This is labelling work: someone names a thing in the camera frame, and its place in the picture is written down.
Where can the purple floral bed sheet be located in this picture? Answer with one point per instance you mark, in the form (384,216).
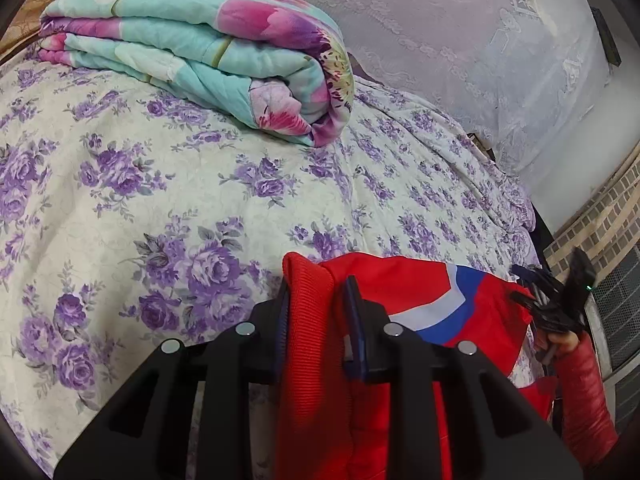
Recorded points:
(150,185)

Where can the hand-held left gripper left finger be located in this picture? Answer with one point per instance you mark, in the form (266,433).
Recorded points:
(281,312)

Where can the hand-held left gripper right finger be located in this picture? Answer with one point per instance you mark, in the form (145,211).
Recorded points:
(354,332)

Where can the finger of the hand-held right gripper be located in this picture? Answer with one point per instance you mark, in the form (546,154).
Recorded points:
(532,274)
(525,301)

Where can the red pants with striped band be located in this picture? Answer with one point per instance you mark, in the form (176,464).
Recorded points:
(312,340)

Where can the orange patterned pillow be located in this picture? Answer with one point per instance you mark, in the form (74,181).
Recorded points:
(45,0)

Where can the person's right hand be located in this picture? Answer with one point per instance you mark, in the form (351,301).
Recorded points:
(566,346)

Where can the person's right forearm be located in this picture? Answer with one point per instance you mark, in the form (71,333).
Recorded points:
(585,400)

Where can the brick patterned panel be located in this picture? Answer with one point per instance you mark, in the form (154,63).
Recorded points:
(600,210)

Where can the grey mesh panel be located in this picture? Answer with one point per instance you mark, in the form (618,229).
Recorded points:
(617,305)

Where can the white lace curtain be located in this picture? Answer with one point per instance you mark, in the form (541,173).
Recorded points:
(450,35)

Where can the folded floral quilt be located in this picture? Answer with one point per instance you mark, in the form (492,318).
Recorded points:
(200,45)

